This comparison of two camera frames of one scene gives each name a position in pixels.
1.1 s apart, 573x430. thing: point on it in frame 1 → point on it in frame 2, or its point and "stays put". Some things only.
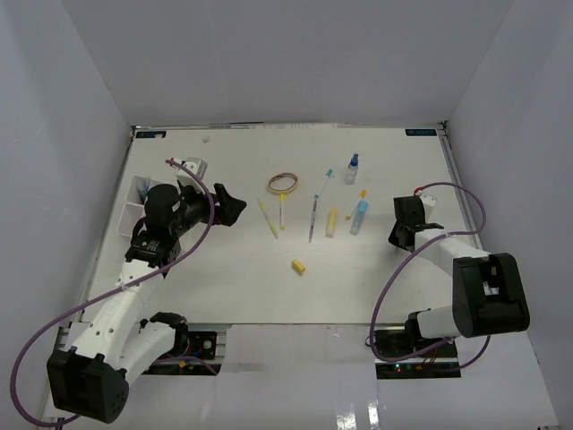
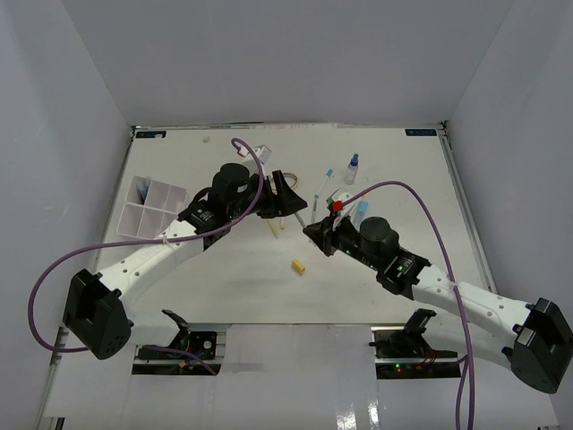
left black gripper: [230, 208] → [285, 203]
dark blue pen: [144, 188] stays put
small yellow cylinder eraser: [298, 266] stays put
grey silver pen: [313, 217] stays put
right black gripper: [394, 236] → [318, 232]
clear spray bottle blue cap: [351, 172] stays put
